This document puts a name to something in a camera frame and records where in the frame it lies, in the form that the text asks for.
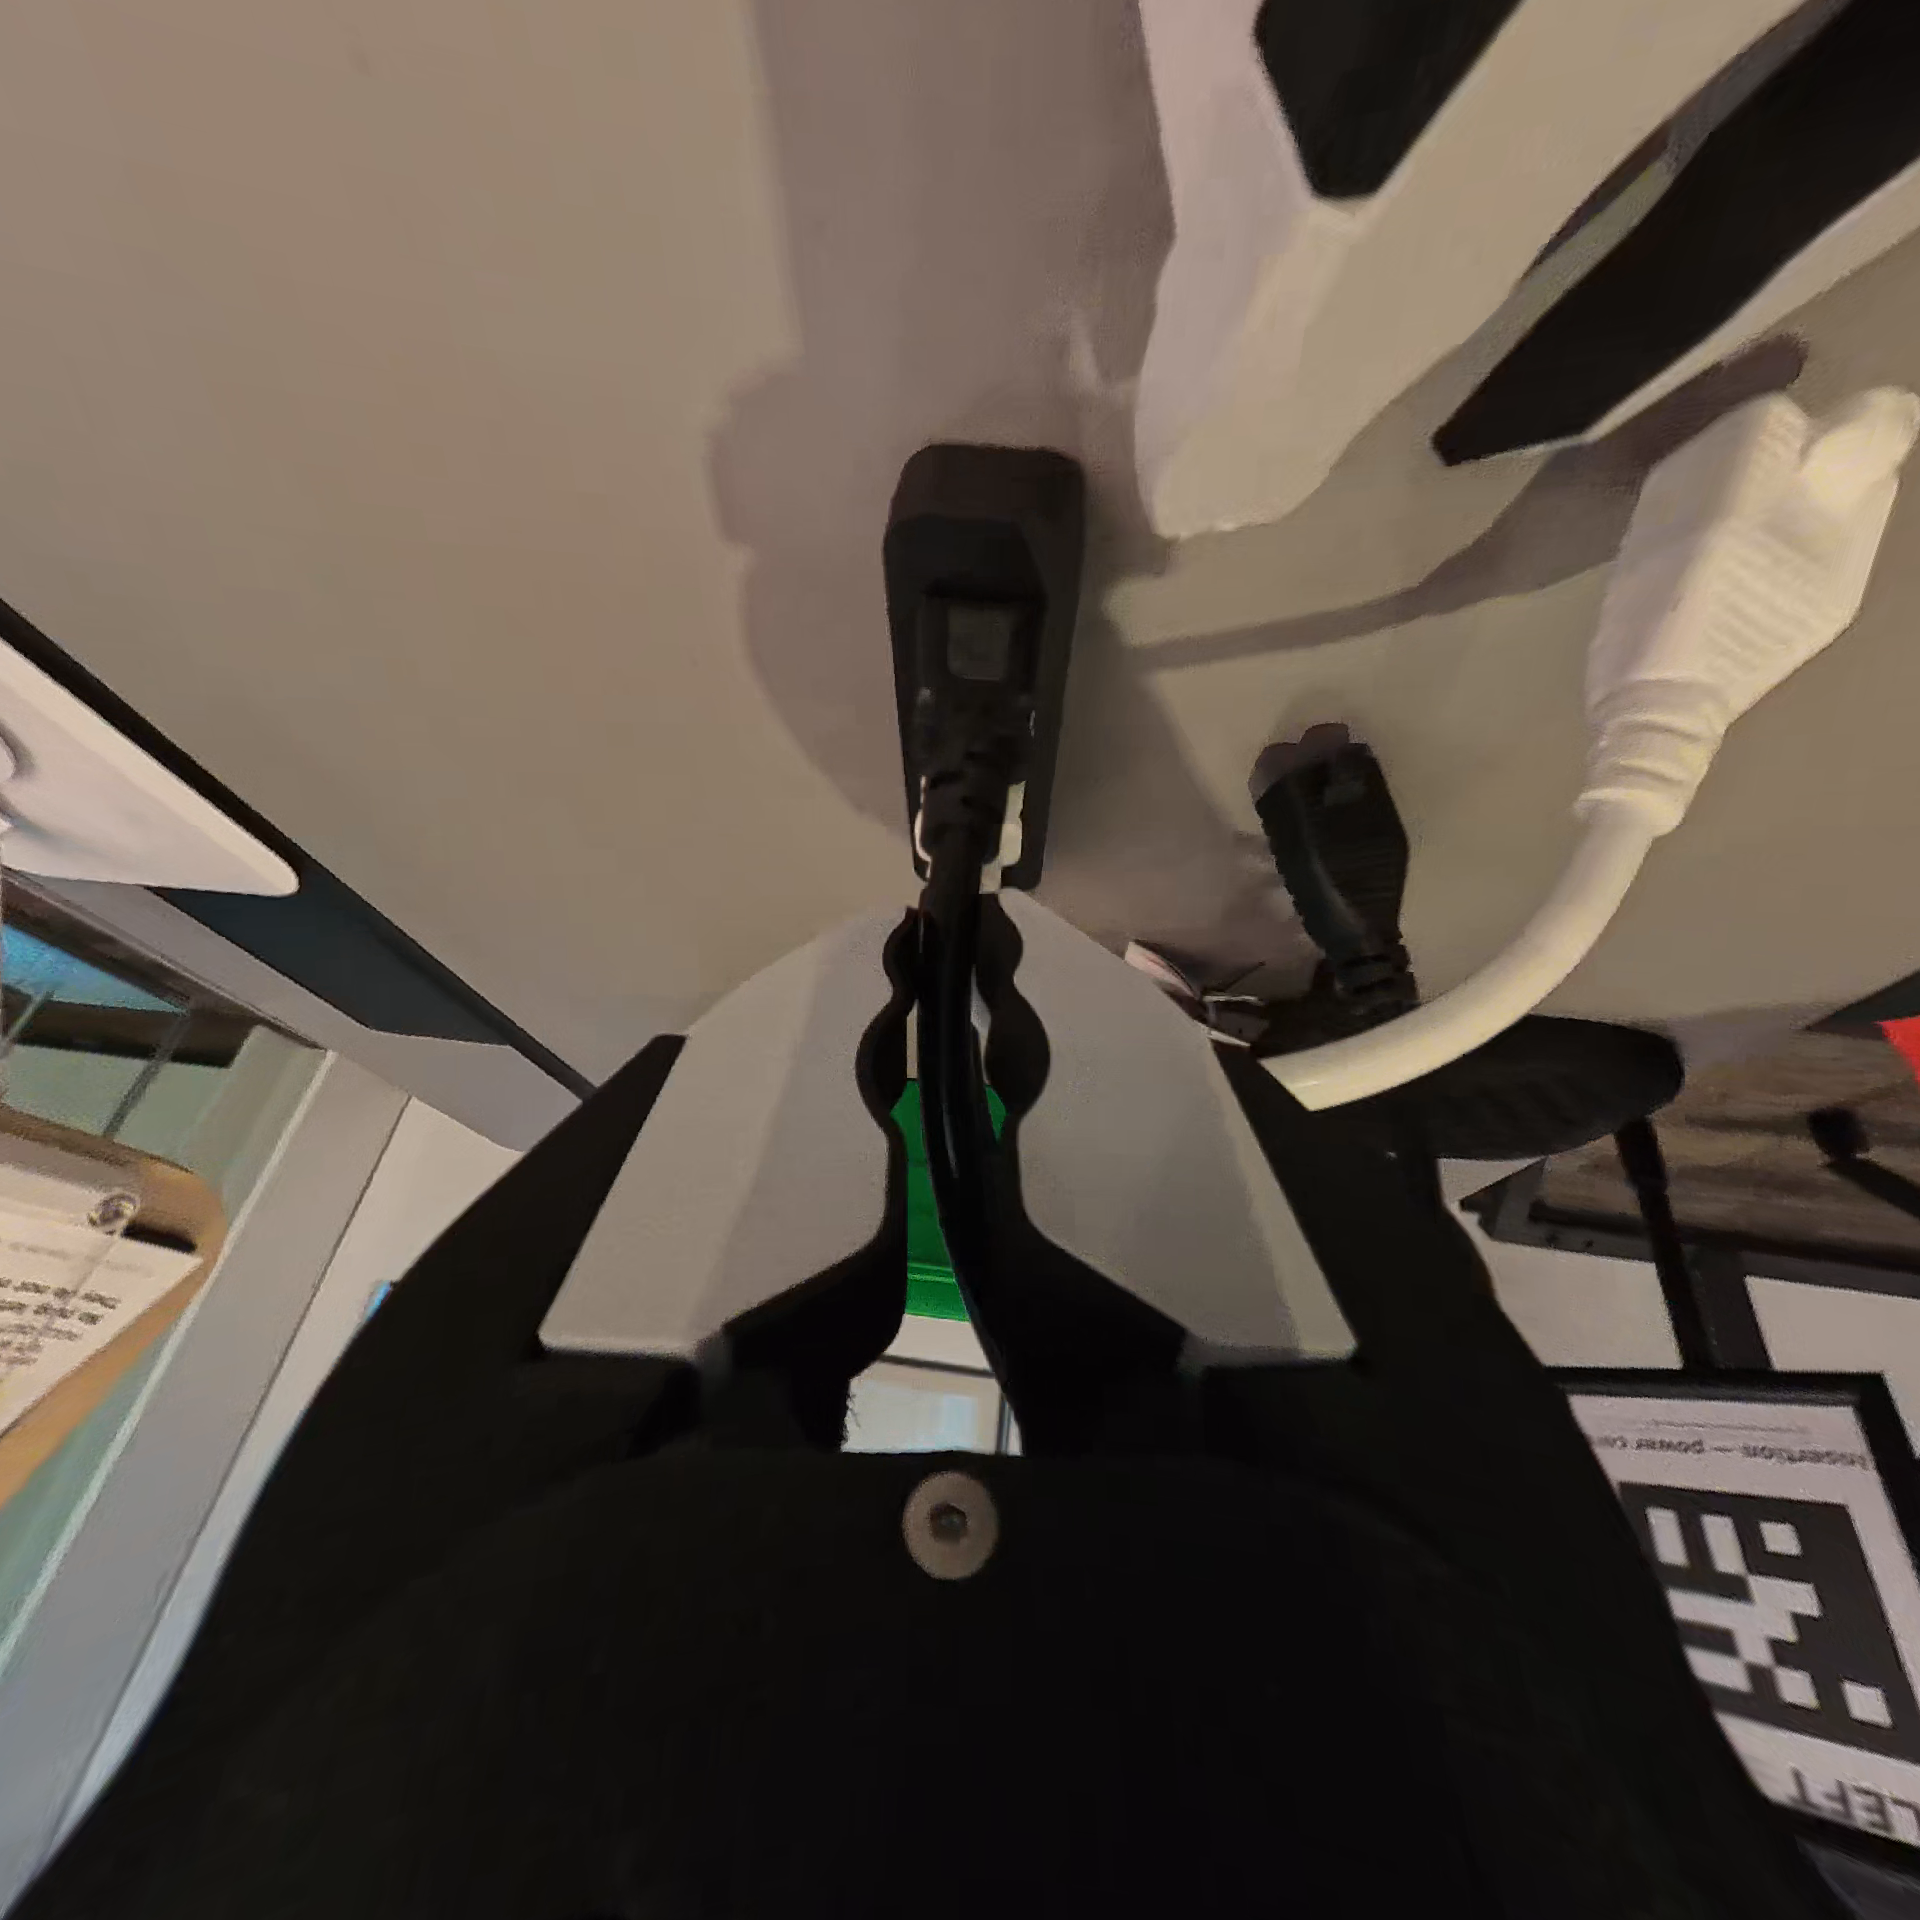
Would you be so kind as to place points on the black metal frame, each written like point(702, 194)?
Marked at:
point(1667, 1247)

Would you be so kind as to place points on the red object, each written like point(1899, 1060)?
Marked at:
point(1905, 1048)

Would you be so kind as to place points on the black round pad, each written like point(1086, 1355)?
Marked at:
point(1530, 1090)

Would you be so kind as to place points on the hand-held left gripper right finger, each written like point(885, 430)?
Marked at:
point(1187, 1185)

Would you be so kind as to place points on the green plastic bin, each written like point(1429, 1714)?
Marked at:
point(938, 1196)

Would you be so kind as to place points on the printed tag card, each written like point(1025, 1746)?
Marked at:
point(1768, 1617)

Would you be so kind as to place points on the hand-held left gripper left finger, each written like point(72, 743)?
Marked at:
point(720, 1171)

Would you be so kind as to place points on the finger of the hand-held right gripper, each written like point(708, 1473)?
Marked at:
point(1213, 334)
point(1576, 135)

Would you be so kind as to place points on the black power strip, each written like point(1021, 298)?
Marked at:
point(981, 508)

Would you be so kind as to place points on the printed paper sheet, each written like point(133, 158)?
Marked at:
point(74, 1316)

